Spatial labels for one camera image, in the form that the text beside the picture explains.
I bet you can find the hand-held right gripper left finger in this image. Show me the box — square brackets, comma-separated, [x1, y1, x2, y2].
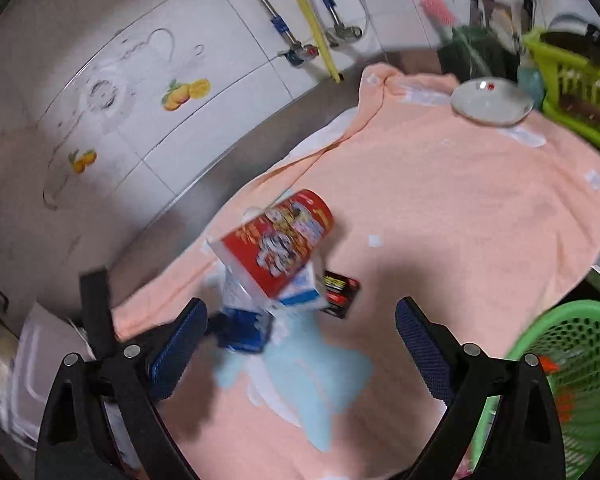
[36, 297, 208, 480]

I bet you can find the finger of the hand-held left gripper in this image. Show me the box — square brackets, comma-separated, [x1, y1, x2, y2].
[79, 266, 117, 361]

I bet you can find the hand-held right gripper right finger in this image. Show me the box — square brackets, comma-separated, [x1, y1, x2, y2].
[395, 296, 566, 480]

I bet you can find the crushed blue can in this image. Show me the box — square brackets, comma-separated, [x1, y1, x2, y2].
[207, 265, 277, 357]

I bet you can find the small dark box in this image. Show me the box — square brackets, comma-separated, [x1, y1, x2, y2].
[320, 270, 361, 320]

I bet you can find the orange snack wrapper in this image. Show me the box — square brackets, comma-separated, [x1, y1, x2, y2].
[537, 355, 578, 423]

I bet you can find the white blue milk carton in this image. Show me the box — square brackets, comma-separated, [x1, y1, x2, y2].
[275, 262, 331, 313]

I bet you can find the red instant noodle cup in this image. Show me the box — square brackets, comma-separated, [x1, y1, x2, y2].
[207, 189, 335, 297]

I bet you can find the green perforated basket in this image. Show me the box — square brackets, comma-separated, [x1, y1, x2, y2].
[467, 300, 600, 480]

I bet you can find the white plastic box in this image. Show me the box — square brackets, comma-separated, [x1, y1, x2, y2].
[0, 302, 101, 461]

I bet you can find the pink printed towel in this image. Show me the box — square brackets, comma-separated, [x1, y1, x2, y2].
[112, 62, 600, 480]

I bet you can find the white plate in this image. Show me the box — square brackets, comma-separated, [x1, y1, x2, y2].
[450, 77, 535, 127]

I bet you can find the teal soap bottle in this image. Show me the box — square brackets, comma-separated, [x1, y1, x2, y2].
[517, 55, 546, 106]

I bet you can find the dark green utensil holder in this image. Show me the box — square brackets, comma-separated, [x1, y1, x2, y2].
[439, 25, 521, 83]

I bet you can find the green dish rack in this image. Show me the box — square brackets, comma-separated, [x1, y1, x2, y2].
[522, 27, 600, 163]

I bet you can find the black wok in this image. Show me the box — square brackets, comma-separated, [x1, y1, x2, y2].
[537, 14, 600, 68]

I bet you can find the white rice paddle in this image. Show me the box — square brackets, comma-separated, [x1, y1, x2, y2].
[492, 5, 521, 36]

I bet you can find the pink bottle brush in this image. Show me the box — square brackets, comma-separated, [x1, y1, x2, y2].
[419, 0, 486, 78]

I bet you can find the cleaver with wooden handle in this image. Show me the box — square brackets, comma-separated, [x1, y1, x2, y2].
[562, 95, 600, 136]

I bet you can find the yellow gas hose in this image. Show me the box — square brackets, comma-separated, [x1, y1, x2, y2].
[277, 0, 343, 82]

